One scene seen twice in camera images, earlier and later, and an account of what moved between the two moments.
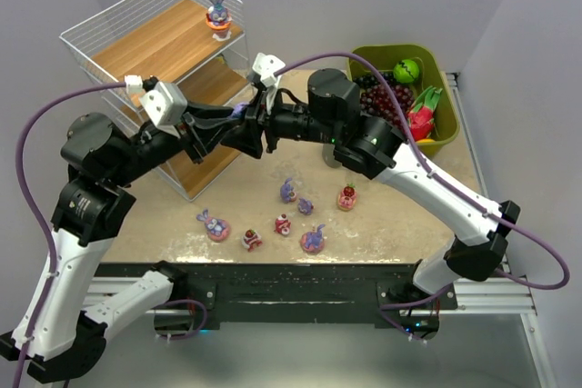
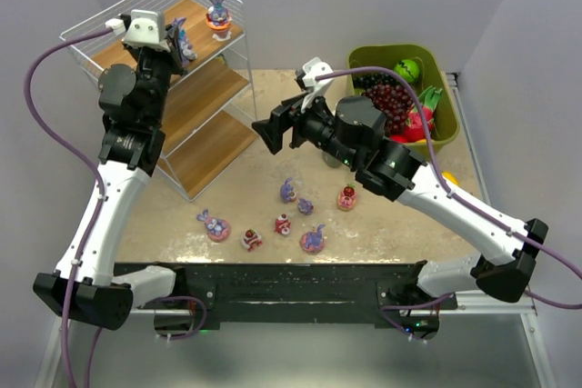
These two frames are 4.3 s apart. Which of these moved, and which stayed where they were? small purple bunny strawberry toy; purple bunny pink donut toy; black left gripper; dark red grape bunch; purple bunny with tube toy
Moved: purple bunny with tube toy; black left gripper
Stayed: dark red grape bunch; purple bunny pink donut toy; small purple bunny strawberry toy
